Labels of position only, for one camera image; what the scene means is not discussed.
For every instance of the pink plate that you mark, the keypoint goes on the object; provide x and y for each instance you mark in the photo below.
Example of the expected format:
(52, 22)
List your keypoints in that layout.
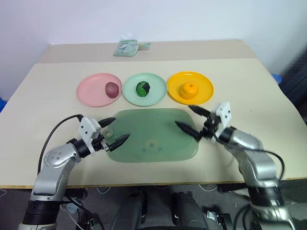
(93, 91)

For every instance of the dark ribbed object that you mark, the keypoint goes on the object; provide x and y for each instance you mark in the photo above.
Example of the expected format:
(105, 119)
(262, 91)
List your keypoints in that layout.
(296, 81)

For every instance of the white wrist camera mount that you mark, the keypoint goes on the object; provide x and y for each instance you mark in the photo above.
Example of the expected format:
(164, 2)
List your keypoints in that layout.
(224, 112)
(86, 129)

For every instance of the pale green plastic packet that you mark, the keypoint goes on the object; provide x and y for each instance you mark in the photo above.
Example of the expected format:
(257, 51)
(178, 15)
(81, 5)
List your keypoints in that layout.
(126, 48)

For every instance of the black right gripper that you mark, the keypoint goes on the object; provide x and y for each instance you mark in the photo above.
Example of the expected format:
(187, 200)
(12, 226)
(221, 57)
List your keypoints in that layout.
(211, 125)

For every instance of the purple red round vegetable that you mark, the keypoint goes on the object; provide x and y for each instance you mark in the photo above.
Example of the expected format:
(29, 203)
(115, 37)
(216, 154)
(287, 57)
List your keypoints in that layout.
(112, 89)

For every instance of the orange fruit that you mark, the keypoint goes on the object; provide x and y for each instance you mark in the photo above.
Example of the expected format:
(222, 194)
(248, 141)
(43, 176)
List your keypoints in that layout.
(189, 91)

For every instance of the yellow orange plate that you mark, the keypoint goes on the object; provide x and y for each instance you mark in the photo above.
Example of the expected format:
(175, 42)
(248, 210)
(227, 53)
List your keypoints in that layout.
(204, 88)

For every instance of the green cutting board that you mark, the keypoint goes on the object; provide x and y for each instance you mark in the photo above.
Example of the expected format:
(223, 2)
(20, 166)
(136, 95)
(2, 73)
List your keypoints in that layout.
(148, 124)

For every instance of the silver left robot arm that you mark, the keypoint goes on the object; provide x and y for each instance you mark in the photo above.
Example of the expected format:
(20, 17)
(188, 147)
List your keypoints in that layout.
(57, 155)

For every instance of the light green plate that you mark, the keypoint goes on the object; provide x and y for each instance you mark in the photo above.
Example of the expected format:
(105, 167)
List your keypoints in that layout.
(157, 89)

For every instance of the green and black item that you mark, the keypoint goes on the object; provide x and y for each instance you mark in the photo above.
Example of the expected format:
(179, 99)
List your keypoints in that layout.
(142, 89)

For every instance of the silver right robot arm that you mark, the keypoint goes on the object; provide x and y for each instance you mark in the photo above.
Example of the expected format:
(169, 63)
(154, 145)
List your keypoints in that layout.
(259, 165)

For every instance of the blue container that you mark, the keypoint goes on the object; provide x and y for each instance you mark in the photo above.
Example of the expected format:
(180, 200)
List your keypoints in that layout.
(277, 78)

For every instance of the blue object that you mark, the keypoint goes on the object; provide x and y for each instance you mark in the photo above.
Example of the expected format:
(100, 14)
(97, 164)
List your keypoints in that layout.
(2, 105)

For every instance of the dark rounded shape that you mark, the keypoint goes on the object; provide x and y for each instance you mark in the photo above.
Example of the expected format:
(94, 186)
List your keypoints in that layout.
(189, 213)

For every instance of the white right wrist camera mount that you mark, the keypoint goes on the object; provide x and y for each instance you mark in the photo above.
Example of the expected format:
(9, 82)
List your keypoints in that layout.
(224, 112)

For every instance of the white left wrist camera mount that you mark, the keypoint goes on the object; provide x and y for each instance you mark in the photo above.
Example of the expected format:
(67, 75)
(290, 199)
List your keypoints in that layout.
(86, 129)

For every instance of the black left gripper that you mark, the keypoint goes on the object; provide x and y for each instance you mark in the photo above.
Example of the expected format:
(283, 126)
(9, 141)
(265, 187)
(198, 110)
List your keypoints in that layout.
(98, 143)

